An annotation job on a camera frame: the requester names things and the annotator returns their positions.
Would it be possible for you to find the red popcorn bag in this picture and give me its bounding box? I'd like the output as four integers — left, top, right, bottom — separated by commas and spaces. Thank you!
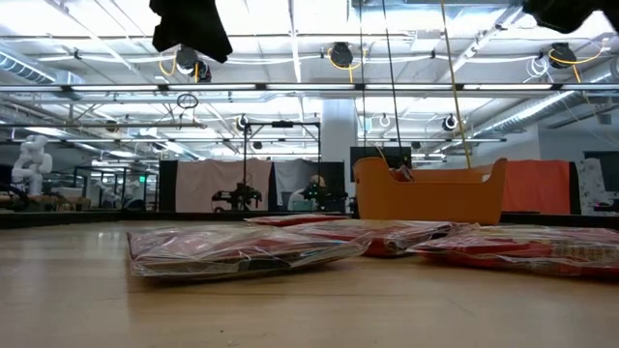
284, 219, 468, 258
126, 224, 372, 280
389, 163, 416, 184
244, 213, 350, 228
408, 223, 619, 280

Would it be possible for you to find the orange plastic basket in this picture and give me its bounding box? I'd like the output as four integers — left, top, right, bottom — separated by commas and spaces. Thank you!
351, 157, 509, 226

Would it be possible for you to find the pale pink curtain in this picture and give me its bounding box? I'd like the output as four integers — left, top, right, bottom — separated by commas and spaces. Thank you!
174, 158, 274, 214

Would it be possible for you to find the black partition panel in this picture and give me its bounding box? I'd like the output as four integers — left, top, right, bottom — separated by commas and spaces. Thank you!
158, 159, 179, 213

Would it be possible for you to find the orange curtain panel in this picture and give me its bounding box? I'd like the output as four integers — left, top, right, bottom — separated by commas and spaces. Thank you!
501, 159, 572, 216

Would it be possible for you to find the white patterned curtain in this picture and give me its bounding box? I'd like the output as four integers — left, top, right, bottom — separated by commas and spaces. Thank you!
575, 157, 605, 217

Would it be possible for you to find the grey curtain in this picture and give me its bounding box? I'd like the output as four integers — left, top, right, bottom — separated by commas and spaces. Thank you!
273, 159, 320, 209

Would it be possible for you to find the person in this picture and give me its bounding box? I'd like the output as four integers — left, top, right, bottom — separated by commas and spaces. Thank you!
287, 173, 330, 213

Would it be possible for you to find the white humanoid robot figure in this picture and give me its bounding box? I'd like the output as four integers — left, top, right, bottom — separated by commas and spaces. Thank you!
10, 133, 54, 198

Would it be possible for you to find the black monitor screen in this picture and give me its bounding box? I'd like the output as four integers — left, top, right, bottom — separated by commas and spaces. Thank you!
348, 145, 413, 168

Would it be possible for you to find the black robot with green lights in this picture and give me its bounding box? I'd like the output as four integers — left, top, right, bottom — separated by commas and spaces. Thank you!
299, 186, 349, 213

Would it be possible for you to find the silver ceiling air duct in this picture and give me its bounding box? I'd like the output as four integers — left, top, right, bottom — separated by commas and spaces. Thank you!
0, 47, 86, 101
473, 57, 619, 141

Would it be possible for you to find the yellow hanging cable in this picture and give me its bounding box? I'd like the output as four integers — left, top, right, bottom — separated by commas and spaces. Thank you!
438, 0, 473, 170

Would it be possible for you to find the black robot workstation frame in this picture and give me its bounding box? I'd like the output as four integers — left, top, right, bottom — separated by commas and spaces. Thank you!
211, 119, 324, 214

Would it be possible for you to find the black hanging power cable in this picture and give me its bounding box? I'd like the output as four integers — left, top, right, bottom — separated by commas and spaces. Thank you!
380, 0, 406, 168

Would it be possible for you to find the black aluminium table frame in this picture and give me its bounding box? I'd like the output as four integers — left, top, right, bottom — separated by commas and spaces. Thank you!
0, 210, 619, 231

